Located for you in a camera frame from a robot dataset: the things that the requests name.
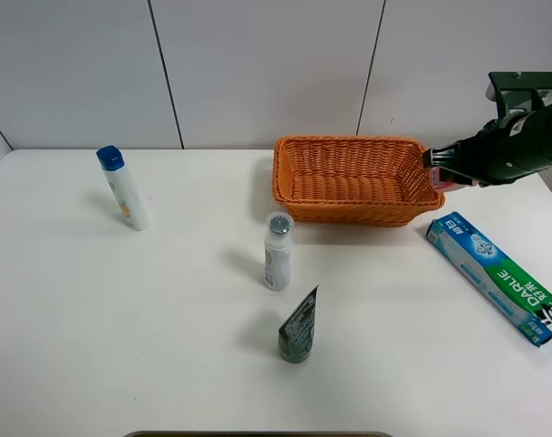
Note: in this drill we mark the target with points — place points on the orange wicker basket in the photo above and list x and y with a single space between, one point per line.
377 181

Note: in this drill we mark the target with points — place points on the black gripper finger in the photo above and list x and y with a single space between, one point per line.
445 178
441 156

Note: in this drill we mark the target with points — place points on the small pink bottle white cap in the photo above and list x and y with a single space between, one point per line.
442 189

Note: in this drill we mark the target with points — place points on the green Darlie toothpaste box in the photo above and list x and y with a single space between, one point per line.
525 303

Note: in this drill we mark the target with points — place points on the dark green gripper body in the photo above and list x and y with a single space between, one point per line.
503 155

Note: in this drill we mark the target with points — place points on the dark green squeeze tube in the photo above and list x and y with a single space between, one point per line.
296 334

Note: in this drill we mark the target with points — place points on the dark green robot arm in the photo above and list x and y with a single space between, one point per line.
516 94

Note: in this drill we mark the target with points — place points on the white bottle clear cap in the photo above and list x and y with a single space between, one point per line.
278 240

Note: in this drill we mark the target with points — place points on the white bottle blue cap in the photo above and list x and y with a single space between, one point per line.
122 186

